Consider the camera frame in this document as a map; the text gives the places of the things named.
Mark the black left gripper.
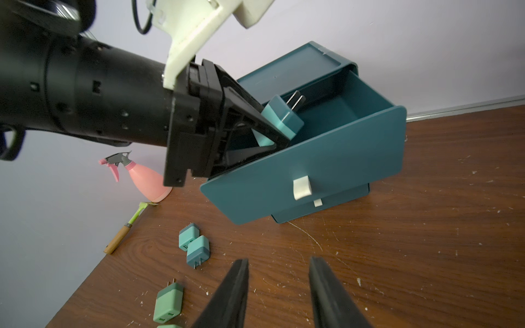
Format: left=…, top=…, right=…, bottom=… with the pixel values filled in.
left=1, top=36, right=223, bottom=187

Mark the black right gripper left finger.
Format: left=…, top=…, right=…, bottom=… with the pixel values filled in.
left=192, top=258, right=249, bottom=328

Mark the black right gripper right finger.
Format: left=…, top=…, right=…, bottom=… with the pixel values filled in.
left=309, top=257, right=371, bottom=327

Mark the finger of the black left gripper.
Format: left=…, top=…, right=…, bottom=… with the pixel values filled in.
left=213, top=143, right=287, bottom=178
left=212, top=61, right=296, bottom=144

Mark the teal plug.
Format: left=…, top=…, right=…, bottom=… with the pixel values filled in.
left=261, top=90, right=306, bottom=140
left=179, top=223, right=200, bottom=251
left=186, top=235, right=211, bottom=269

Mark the teal top drawer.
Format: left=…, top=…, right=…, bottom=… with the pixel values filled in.
left=200, top=66, right=407, bottom=225

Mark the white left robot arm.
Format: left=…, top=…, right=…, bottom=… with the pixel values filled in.
left=1, top=1, right=290, bottom=187

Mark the white top drawer knob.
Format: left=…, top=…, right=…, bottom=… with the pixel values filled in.
left=293, top=176, right=313, bottom=200

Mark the dark teal drawer cabinet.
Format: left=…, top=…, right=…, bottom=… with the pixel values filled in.
left=235, top=40, right=370, bottom=225

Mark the light green plug left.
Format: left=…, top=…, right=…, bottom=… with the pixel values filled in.
left=153, top=280, right=184, bottom=324

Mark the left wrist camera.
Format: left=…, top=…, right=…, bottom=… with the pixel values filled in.
left=147, top=0, right=273, bottom=90

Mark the green wooden handled brush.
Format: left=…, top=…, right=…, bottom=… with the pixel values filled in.
left=104, top=202, right=157, bottom=255

